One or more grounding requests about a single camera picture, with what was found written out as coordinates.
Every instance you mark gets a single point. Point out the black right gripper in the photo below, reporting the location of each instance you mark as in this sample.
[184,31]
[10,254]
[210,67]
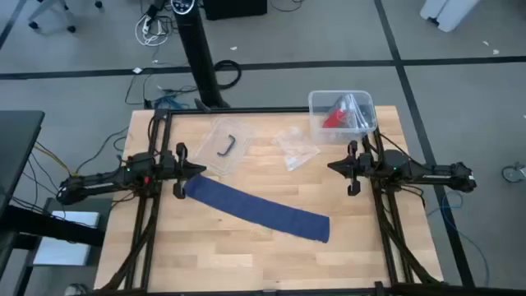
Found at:
[361,166]

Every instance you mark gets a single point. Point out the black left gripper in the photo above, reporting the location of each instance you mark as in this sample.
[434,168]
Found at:
[174,168]

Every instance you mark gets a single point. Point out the clear plastic zip bag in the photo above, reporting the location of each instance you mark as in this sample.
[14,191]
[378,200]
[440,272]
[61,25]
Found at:
[296,150]

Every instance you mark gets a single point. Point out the blue elastic bandage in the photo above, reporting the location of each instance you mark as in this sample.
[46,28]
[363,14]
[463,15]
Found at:
[255,207]

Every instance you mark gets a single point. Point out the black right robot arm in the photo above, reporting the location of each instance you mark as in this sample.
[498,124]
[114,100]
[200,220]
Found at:
[431,174]

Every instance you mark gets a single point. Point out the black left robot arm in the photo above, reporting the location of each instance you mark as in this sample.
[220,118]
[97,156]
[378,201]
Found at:
[98,181]

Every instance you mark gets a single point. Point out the clear plastic storage bin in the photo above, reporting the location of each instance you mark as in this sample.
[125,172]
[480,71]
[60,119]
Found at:
[320,135]

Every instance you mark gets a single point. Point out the red item in bin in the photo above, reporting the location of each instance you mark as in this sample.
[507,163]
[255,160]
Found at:
[333,119]

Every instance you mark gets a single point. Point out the crumpled clear plastic bag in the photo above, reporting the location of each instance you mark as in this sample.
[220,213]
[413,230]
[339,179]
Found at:
[351,109]

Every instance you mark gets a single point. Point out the black tower fan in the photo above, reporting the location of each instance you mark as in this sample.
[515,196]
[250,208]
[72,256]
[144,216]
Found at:
[197,49]

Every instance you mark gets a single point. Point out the white flat box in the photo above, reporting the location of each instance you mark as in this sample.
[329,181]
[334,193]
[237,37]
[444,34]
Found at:
[65,255]

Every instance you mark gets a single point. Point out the black box on floor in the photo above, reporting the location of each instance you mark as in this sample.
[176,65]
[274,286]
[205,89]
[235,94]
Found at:
[234,10]

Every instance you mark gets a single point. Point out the grey caster wheel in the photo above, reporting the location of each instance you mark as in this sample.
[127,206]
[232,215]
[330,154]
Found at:
[518,172]

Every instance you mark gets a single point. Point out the black desk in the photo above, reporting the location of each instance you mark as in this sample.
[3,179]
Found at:
[16,144]

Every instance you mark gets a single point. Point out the white plastic floor object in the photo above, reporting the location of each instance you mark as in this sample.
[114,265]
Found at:
[448,14]

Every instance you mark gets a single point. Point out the grey office chair base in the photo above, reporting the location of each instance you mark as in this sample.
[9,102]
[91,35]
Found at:
[71,29]

